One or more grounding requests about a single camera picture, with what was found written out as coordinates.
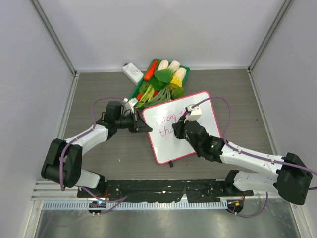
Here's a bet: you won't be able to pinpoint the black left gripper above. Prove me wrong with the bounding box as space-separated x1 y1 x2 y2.
115 110 151 133

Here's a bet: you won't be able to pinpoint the pink framed whiteboard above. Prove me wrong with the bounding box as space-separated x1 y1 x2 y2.
142 91 210 164

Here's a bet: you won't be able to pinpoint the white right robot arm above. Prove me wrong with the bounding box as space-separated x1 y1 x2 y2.
172 116 313 205

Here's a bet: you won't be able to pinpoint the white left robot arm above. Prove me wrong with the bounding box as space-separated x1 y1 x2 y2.
41 101 152 198

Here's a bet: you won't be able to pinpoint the green plastic vegetable tray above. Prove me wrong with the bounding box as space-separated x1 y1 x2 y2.
131 59 190 109

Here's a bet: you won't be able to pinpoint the light green toy celery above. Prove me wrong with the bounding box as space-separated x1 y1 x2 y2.
135 85 155 108

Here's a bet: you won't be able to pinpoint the green toy long beans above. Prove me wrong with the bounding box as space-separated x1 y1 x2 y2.
142 87 171 108

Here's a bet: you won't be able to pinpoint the round green toy leaf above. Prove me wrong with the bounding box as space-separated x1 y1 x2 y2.
171 87 185 100

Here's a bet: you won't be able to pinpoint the white rectangular bottle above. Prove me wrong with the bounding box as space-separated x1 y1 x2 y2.
122 63 144 85

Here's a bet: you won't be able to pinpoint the orange toy carrot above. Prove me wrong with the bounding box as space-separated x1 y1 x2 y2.
144 59 158 81

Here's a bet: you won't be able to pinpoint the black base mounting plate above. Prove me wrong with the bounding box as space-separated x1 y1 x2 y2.
88 179 254 203

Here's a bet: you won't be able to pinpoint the white yellow toy cabbage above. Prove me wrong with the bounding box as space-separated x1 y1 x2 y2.
168 67 187 90

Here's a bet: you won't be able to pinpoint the white toy cabbage left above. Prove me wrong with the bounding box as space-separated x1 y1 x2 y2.
157 59 169 71

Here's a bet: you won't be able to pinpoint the white toy cabbage middle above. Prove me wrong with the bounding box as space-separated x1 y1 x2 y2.
168 60 180 73

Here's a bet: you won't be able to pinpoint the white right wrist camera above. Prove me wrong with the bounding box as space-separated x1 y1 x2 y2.
185 105 202 122

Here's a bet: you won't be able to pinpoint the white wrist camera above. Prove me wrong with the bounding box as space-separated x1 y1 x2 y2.
185 105 202 122
123 97 139 113

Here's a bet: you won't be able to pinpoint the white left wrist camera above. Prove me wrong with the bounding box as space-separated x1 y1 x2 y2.
123 97 139 113

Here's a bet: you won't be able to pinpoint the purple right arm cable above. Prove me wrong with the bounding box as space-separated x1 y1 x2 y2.
182 96 317 218

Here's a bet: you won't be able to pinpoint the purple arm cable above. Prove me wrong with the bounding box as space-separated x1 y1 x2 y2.
59 97 129 214
182 96 317 218

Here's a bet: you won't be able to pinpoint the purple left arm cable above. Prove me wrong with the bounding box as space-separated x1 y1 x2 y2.
59 97 129 214

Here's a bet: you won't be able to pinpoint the aluminium frame rail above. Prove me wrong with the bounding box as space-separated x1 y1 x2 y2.
31 180 82 199

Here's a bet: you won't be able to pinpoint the white slotted cable duct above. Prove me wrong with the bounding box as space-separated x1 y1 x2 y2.
42 199 227 211

